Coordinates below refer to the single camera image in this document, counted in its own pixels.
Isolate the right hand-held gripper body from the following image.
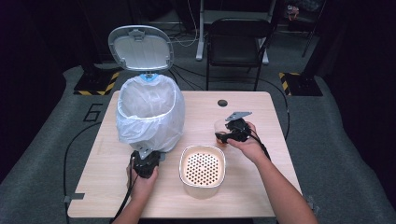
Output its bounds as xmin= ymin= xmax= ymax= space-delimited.
xmin=223 ymin=110 xmax=253 ymax=144

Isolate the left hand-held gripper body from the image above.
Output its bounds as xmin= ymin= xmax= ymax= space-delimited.
xmin=132 ymin=147 xmax=162 ymax=179

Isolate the clear plastic cup brown liquid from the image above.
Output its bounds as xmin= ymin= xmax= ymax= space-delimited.
xmin=213 ymin=119 xmax=233 ymax=146

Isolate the trash bin with white bag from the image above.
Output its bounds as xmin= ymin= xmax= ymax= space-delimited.
xmin=115 ymin=73 xmax=187 ymax=154

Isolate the grey lidded trash bin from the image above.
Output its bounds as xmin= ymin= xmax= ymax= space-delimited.
xmin=107 ymin=24 xmax=175 ymax=84

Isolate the person's left hand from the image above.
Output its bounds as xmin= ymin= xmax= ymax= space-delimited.
xmin=125 ymin=165 xmax=160 ymax=201

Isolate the person's right hand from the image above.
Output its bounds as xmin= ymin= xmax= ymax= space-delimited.
xmin=226 ymin=121 xmax=272 ymax=165

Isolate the white perforated strainer container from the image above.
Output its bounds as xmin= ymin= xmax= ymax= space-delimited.
xmin=178 ymin=144 xmax=227 ymax=201

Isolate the black stand striped base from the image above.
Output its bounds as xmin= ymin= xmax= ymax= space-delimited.
xmin=277 ymin=0 xmax=347 ymax=97
xmin=73 ymin=0 xmax=121 ymax=97

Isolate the grey tape strip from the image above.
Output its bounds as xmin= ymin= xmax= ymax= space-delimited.
xmin=63 ymin=192 xmax=86 ymax=203

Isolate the black folding chair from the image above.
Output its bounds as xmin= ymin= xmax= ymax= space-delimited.
xmin=205 ymin=17 xmax=274 ymax=92
xmin=194 ymin=0 xmax=277 ymax=65

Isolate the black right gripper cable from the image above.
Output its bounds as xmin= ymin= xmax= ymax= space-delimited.
xmin=246 ymin=125 xmax=272 ymax=162

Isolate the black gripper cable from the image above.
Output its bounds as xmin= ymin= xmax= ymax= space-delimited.
xmin=108 ymin=152 xmax=140 ymax=224
xmin=246 ymin=125 xmax=272 ymax=162

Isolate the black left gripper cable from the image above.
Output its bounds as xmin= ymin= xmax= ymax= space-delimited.
xmin=108 ymin=152 xmax=140 ymax=224

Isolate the black floor cable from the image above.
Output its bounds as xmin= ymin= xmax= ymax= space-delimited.
xmin=63 ymin=120 xmax=104 ymax=224
xmin=259 ymin=77 xmax=291 ymax=142

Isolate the white cable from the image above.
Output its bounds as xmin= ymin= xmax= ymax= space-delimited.
xmin=170 ymin=0 xmax=201 ymax=49

